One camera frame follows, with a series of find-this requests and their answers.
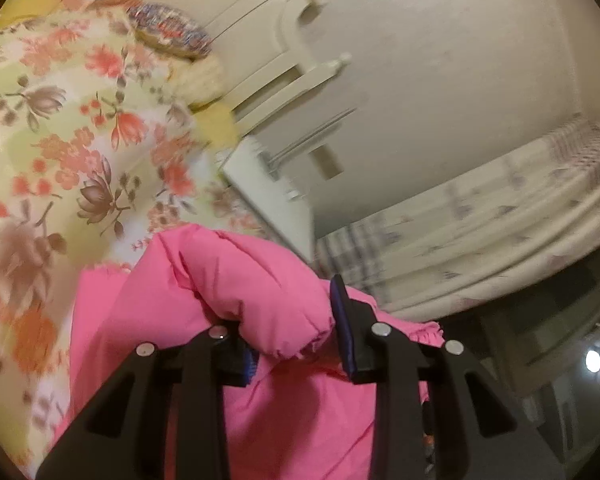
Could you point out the pink puffer jacket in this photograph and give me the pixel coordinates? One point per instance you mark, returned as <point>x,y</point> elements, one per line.
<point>280,420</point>

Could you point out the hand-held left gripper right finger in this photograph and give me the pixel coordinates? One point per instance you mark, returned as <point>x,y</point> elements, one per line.
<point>342,330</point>

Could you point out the round bright light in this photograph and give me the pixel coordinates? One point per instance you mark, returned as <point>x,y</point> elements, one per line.
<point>593,360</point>

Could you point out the pale yellow pillow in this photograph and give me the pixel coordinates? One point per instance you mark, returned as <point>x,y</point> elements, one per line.
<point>200,77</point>

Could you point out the yellow-green pillow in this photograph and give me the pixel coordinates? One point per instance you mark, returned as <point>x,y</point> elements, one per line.
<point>220,125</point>

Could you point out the beige wall socket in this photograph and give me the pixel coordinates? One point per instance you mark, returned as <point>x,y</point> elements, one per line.
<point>326,161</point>

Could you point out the floral quilt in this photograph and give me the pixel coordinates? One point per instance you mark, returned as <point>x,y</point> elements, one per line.
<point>70,160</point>

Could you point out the white wooden headboard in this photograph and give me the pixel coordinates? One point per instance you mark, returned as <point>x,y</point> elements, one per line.
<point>240,15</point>

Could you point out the dark window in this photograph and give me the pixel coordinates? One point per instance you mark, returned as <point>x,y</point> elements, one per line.
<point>530,350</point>

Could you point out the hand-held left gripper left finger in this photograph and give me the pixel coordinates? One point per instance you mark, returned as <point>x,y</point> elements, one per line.
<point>205,365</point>

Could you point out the round patterned cushion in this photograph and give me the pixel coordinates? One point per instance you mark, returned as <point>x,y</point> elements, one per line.
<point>172,30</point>

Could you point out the white nightstand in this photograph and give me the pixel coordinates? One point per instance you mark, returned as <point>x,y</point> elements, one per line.
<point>270,200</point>

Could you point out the boat print curtain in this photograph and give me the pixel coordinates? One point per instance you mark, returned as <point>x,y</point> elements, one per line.
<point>480,230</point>

